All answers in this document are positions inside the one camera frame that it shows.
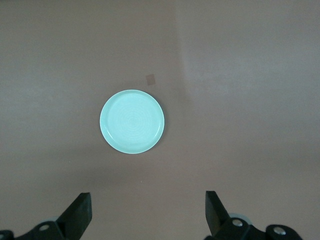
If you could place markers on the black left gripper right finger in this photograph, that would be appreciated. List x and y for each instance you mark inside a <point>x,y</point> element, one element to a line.
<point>217,220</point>

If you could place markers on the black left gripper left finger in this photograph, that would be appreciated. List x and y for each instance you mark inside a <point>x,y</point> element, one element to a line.
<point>75,217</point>

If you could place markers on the pale green round plate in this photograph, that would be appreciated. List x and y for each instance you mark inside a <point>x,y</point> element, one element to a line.
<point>132,121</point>

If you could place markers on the small brown square tape patch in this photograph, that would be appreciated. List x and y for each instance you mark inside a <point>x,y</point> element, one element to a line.
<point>151,79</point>

